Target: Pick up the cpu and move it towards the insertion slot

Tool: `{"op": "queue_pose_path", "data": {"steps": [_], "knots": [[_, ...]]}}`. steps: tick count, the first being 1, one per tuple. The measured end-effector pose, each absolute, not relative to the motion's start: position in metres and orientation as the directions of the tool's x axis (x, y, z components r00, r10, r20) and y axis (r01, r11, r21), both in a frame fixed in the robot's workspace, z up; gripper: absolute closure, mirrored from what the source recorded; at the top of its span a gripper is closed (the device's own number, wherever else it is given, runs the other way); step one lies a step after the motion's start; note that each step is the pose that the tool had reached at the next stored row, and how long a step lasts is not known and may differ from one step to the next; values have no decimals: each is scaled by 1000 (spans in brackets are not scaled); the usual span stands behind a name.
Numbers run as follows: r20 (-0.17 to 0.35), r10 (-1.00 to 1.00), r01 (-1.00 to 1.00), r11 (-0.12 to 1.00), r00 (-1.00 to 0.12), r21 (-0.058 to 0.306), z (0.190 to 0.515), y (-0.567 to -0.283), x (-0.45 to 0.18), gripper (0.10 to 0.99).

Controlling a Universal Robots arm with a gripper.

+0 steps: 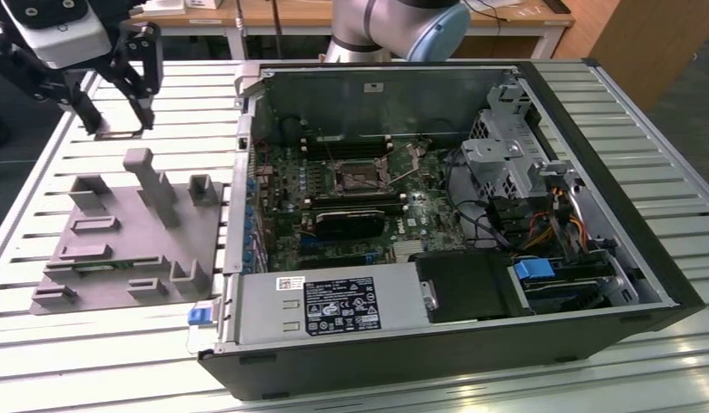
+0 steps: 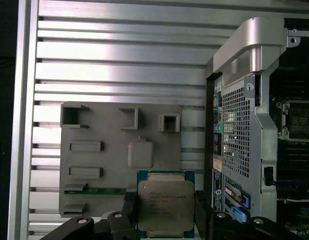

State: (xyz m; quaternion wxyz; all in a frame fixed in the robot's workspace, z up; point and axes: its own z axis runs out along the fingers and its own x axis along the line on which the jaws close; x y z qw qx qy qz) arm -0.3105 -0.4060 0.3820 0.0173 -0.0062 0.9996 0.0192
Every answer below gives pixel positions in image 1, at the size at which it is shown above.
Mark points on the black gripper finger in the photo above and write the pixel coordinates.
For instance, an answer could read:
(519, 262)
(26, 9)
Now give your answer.
(51, 84)
(143, 64)

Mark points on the silver square CPU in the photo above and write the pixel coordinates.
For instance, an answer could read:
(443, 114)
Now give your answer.
(119, 135)

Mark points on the black RAM slot bank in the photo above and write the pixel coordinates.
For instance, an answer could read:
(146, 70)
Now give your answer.
(355, 201)
(355, 148)

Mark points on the CPU socket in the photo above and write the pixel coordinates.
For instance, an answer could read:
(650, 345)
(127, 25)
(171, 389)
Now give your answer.
(358, 177)

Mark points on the grey parts rack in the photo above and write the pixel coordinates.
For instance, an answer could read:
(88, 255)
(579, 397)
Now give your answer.
(131, 241)

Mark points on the green RAM stick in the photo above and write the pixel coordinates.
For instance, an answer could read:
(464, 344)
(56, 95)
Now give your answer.
(111, 266)

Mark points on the blue case latch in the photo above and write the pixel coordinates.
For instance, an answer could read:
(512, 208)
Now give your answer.
(200, 314)

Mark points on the grey power supply with label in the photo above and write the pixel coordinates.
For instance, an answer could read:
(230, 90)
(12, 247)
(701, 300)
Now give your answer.
(263, 301)

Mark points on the green motherboard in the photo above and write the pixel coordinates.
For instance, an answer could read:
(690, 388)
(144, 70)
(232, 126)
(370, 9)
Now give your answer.
(430, 215)

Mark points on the small silver heat sink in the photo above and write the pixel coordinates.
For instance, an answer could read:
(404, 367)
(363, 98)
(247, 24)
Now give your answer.
(410, 250)

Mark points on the wooden desk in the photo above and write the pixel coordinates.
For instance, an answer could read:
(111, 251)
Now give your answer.
(504, 23)

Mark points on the grey metal drive cage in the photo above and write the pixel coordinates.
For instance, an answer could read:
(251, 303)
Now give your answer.
(492, 163)

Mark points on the black plastic shroud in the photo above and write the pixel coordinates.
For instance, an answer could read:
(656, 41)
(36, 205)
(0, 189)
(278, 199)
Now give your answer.
(470, 284)

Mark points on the hard disk in blue carrier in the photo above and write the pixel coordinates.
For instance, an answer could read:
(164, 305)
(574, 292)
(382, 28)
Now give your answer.
(532, 269)

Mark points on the wooden cabinet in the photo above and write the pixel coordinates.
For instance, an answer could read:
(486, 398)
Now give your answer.
(647, 43)

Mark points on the black open PC case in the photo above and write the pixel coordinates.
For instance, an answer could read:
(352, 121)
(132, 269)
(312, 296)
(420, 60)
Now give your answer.
(619, 215)

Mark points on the white camera box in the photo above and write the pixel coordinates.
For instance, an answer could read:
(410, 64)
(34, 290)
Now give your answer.
(74, 43)

